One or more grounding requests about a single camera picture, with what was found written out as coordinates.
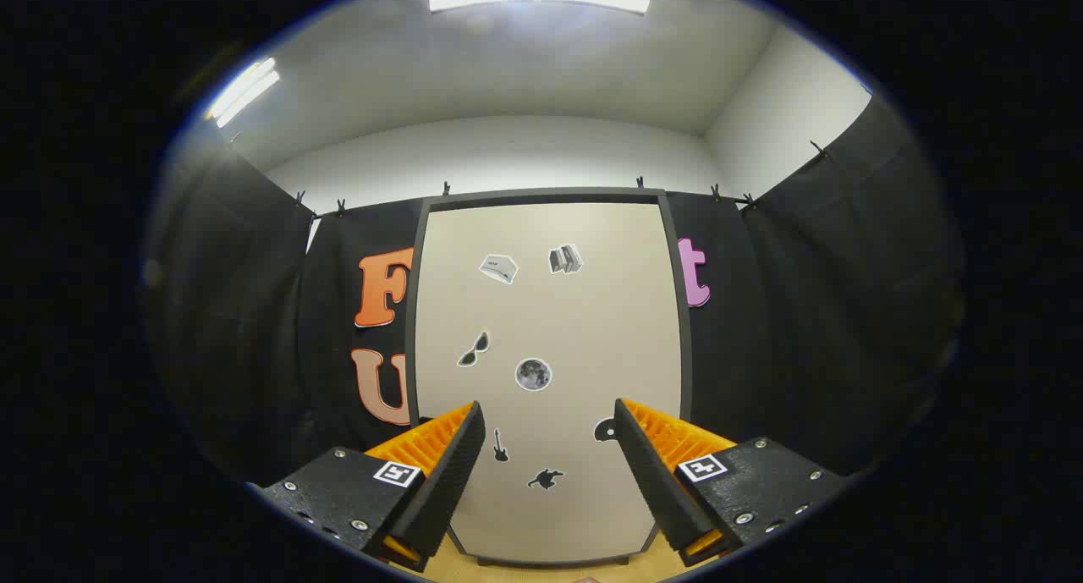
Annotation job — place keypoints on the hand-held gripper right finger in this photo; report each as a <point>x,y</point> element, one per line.
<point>651,481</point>

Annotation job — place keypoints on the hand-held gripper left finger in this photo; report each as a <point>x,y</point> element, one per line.
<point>448,481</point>

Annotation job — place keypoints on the beige shoe cabinet door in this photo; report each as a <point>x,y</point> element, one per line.
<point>575,329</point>

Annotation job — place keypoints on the dark grey shoe cabinet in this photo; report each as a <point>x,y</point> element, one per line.
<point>541,195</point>

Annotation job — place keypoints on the black backdrop cloth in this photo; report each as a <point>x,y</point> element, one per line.
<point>804,312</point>

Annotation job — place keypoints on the narrow ceiling light panel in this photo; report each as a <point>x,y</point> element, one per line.
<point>241,92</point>

